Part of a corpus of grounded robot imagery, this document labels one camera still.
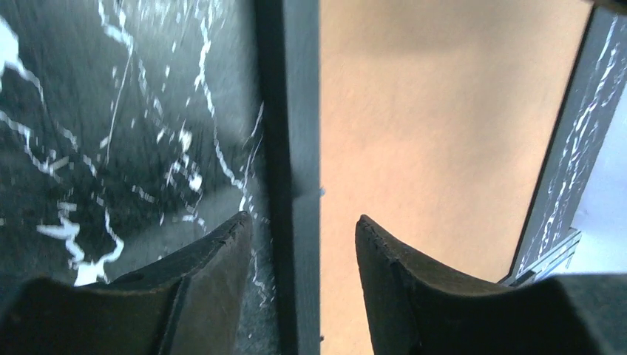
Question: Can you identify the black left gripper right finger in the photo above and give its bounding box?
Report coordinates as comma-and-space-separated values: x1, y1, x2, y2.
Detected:
355, 215, 626, 354

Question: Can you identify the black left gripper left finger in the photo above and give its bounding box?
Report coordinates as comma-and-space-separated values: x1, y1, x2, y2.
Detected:
1, 212, 253, 354

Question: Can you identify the brown backing board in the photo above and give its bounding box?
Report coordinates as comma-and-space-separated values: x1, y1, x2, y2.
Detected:
320, 1, 591, 354

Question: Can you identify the black picture frame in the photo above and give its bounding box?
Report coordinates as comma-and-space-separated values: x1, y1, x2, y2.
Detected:
254, 1, 626, 354

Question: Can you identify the aluminium rail frame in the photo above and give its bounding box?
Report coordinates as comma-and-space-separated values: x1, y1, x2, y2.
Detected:
499, 228, 582, 287

